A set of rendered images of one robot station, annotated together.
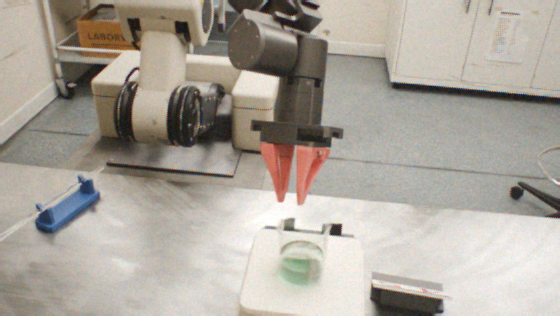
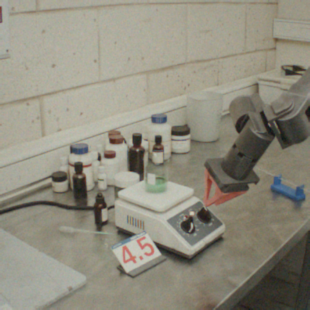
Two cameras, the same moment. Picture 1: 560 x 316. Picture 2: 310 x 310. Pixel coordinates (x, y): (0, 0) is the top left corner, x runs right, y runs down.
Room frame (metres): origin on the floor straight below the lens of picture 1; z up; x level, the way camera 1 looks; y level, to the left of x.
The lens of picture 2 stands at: (0.88, -0.80, 1.25)
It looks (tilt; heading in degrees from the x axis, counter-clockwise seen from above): 20 degrees down; 124
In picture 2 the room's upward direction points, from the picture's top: straight up
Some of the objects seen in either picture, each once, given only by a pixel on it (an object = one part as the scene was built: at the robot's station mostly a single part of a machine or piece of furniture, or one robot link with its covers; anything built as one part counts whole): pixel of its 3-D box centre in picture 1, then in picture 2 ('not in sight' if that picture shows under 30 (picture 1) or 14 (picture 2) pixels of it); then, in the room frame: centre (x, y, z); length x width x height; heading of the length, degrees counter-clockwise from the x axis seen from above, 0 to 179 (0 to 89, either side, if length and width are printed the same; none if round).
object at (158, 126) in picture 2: not in sight; (158, 136); (0.13, 0.35, 0.81); 0.07 x 0.07 x 0.13
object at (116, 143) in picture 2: not in sight; (116, 155); (0.11, 0.17, 0.80); 0.06 x 0.06 x 0.11
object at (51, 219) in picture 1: (67, 200); (288, 186); (0.56, 0.31, 0.77); 0.10 x 0.03 x 0.04; 156
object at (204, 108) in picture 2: not in sight; (205, 115); (0.15, 0.61, 0.82); 0.18 x 0.13 x 0.15; 100
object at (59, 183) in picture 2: not in sight; (59, 181); (0.06, 0.00, 0.77); 0.04 x 0.04 x 0.04
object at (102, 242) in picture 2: not in sight; (106, 241); (0.34, -0.15, 0.76); 0.06 x 0.06 x 0.02
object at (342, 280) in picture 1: (304, 273); (156, 193); (0.38, -0.03, 0.83); 0.12 x 0.12 x 0.01; 85
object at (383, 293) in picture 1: (409, 285); (138, 252); (0.42, -0.16, 0.77); 0.09 x 0.06 x 0.04; 79
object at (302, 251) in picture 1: (300, 246); (156, 173); (0.37, -0.02, 0.87); 0.06 x 0.05 x 0.08; 127
